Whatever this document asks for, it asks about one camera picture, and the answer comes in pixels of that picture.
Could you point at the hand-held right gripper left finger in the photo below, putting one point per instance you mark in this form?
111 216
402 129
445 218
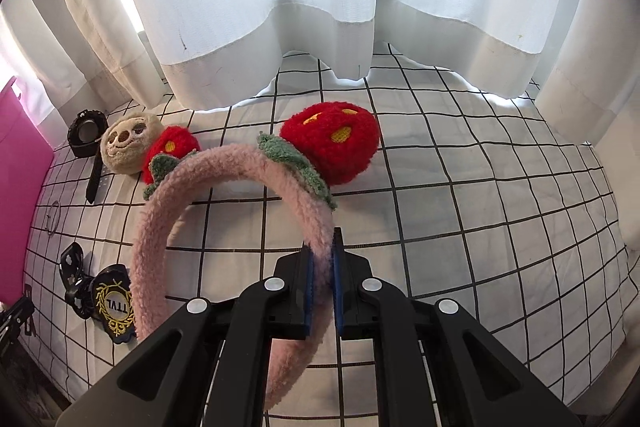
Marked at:
309 292

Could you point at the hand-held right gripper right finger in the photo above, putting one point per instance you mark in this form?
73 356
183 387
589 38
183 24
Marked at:
339 292

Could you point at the pink fuzzy strawberry headband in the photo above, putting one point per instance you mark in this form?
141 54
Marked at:
210 187

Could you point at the white grid-patterned sheet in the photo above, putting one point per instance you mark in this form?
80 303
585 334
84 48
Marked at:
475 232

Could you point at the black embroidered hair clip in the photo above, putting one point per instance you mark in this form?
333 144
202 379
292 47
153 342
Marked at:
107 304

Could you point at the beige sloth plush face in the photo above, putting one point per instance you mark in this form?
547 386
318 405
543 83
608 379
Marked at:
127 146

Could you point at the black wristwatch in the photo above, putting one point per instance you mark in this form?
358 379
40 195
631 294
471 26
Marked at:
86 139

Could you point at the black metal clip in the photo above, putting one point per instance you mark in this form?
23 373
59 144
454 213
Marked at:
15 322

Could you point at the pink bag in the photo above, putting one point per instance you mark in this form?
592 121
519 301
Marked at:
20 197

